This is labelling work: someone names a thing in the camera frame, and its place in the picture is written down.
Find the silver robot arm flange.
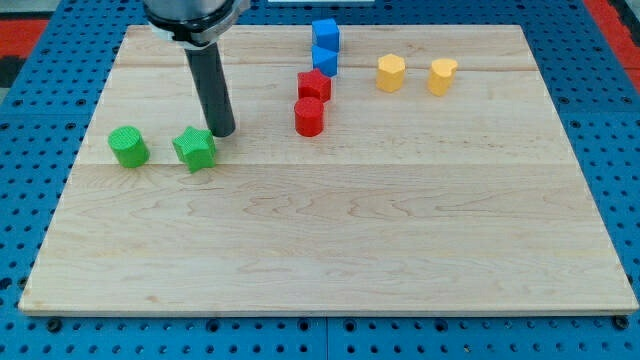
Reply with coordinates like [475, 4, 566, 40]
[143, 0, 250, 49]

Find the yellow heart block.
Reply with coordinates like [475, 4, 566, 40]
[427, 58, 458, 97]

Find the light wooden board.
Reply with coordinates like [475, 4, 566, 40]
[19, 25, 638, 317]

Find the red cylinder block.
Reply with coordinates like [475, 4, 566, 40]
[294, 97, 324, 137]

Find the red star block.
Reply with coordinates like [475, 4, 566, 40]
[297, 69, 332, 102]

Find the blue triangle block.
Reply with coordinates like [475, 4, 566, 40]
[311, 45, 338, 77]

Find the green star block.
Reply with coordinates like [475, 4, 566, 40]
[172, 126, 216, 173]

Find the yellow hexagon block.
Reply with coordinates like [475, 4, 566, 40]
[376, 54, 406, 93]

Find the blue cube block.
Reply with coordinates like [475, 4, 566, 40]
[311, 18, 340, 52]

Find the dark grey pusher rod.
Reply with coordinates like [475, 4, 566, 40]
[185, 43, 236, 138]

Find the green cylinder block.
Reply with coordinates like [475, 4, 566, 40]
[108, 126, 150, 168]

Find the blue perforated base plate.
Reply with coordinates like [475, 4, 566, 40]
[1, 0, 639, 359]

